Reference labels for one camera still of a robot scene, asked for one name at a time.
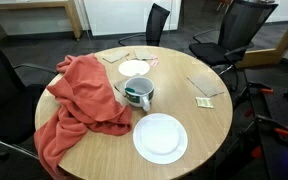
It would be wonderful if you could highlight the green pen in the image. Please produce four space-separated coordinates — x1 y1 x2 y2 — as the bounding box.
124 85 147 96

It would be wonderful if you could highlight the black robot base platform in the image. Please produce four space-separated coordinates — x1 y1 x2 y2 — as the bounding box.
250 84 288 180

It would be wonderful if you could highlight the white and green mug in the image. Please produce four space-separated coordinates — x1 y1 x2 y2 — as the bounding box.
123 75 155 113

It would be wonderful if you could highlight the white round paper disc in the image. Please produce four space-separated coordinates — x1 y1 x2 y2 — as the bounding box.
117 59 151 78

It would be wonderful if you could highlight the grey cardboard coaster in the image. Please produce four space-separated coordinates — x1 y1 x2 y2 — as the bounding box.
133 48 157 61
102 49 131 64
113 77 132 98

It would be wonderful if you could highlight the white ceramic plate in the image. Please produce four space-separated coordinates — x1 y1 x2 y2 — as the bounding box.
132 112 189 165

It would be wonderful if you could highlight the orange fleece cloth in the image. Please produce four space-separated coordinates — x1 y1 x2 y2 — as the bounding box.
33 53 133 180

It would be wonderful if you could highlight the yellow-green sachet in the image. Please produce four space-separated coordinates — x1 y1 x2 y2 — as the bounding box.
195 96 215 110

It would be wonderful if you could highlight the clear plastic packet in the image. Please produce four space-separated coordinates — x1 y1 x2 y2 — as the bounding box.
187 73 226 98

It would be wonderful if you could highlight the black mesh office chair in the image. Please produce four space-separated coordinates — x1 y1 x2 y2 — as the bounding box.
118 2 171 48
188 0 279 92
0 31 58 161

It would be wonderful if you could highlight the light wooden desk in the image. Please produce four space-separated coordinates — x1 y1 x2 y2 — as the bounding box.
0 0 84 43

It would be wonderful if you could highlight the black clamp orange handle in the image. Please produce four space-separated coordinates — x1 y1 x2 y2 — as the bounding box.
247 81 275 95
254 114 288 137

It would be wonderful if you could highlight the black clamp red handle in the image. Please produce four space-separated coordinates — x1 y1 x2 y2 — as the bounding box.
250 145 264 159

